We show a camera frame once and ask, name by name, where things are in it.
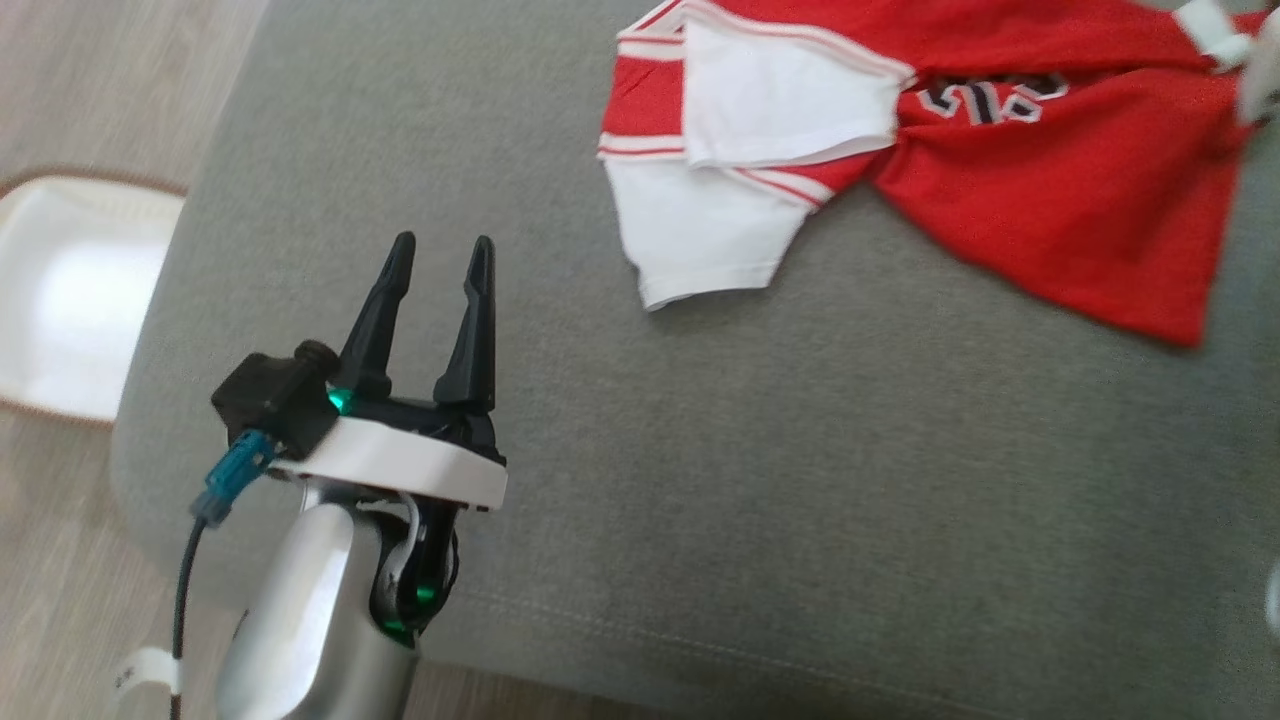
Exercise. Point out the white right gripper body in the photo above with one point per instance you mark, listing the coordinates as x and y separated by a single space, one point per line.
1265 70

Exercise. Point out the grey sofa seat cushion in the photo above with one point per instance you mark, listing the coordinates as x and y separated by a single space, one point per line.
750 480

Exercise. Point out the red jersey with white trim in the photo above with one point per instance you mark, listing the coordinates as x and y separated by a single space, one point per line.
1050 190

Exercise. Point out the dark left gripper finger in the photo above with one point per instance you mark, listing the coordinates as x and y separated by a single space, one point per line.
370 340
475 350

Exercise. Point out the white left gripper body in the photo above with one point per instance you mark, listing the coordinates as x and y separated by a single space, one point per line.
400 460

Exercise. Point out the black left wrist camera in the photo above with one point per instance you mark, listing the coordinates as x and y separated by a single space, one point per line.
270 400

